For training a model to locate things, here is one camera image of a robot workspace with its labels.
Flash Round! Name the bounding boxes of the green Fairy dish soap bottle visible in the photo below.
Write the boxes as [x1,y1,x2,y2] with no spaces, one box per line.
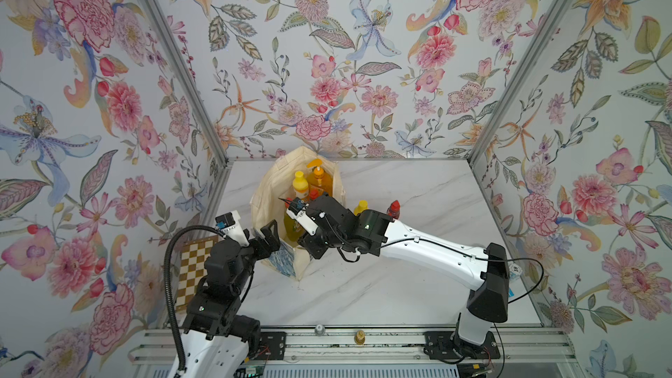
[283,202,306,248]

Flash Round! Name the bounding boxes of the orange bottle yellow cap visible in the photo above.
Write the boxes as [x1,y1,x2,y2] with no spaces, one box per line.
[353,199,369,216]
[292,171,310,202]

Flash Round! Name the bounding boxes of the large orange pump soap bottle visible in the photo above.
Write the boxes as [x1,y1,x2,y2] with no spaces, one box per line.
[306,159,334,195]

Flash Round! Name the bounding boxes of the orange bottle yellow cap front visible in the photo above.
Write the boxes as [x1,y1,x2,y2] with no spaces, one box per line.
[292,171,310,202]

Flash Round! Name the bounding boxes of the cream canvas shopping bag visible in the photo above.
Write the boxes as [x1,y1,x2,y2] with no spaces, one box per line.
[250,147,346,281]

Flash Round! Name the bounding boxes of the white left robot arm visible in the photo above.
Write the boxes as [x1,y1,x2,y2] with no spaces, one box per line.
[164,220,281,377]

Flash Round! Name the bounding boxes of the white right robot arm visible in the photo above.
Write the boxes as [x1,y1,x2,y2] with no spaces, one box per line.
[286,195,509,348]

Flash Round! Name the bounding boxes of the wooden chess board box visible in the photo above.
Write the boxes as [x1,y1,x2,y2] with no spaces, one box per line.
[174,236,219,312]

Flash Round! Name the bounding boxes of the small patterned tape roll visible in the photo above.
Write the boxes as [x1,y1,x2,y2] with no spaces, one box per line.
[509,264,523,282]

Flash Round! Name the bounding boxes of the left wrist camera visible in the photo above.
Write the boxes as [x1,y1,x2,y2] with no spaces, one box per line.
[215,210,250,248]

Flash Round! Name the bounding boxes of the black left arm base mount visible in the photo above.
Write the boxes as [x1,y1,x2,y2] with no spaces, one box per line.
[229,315,287,361]

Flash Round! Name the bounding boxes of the silver rail knob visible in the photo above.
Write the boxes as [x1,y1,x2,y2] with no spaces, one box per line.
[314,325,326,336]

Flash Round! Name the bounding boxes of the brass rail knob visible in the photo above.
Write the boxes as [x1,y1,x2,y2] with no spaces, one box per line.
[355,330,366,346]

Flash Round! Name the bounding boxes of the black corrugated cable conduit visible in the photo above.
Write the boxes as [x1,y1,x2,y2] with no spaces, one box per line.
[163,225,227,378]

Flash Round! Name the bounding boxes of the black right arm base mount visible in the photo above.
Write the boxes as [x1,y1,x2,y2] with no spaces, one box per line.
[423,328,502,364]

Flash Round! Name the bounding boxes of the aluminium front rail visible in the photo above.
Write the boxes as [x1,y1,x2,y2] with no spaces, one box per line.
[128,324,579,378]

